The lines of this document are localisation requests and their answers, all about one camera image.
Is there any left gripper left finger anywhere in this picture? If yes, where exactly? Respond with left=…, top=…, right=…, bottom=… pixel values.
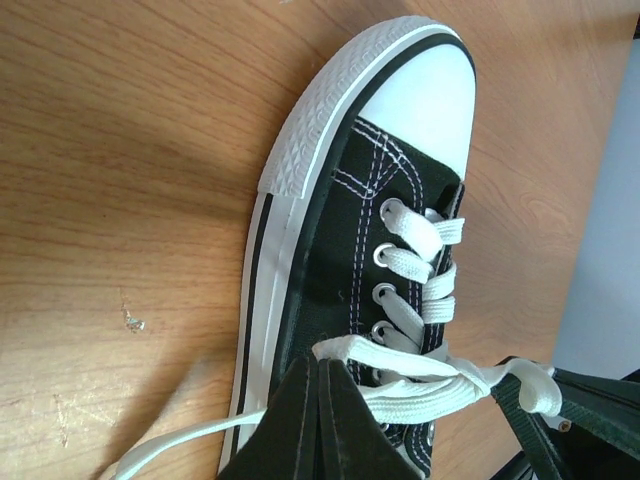
left=218, top=357, right=319, bottom=480

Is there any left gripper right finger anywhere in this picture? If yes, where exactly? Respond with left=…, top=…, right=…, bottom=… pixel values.
left=317, top=360, right=419, bottom=480

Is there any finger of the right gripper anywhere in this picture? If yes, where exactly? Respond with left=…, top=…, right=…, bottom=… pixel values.
left=491, top=375, right=568, bottom=480
left=554, top=369, right=639, bottom=450

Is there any white shoelace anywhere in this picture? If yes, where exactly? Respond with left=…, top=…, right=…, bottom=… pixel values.
left=112, top=202, right=574, bottom=480

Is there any black white canvas sneaker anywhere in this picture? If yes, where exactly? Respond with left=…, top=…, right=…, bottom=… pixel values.
left=218, top=15, right=479, bottom=480

